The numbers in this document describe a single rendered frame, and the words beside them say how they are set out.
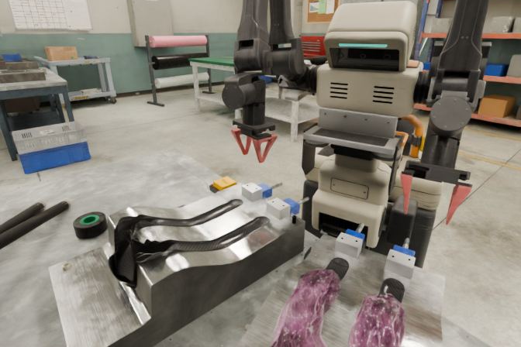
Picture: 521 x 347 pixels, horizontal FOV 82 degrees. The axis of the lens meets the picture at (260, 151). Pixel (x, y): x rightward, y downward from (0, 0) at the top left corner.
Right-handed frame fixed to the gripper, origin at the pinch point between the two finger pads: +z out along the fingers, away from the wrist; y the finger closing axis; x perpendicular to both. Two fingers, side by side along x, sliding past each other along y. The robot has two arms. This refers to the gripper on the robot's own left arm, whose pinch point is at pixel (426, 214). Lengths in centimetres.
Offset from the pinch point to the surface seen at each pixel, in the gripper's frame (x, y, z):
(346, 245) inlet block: 3.9, -13.5, 11.0
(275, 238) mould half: -2.5, -27.6, 13.2
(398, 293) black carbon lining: 0.3, -1.8, 15.9
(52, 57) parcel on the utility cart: 200, -571, -92
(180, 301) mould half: -21.2, -35.3, 24.8
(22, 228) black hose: -25, -83, 26
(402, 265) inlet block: 3.4, -2.0, 11.1
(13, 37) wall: 169, -641, -112
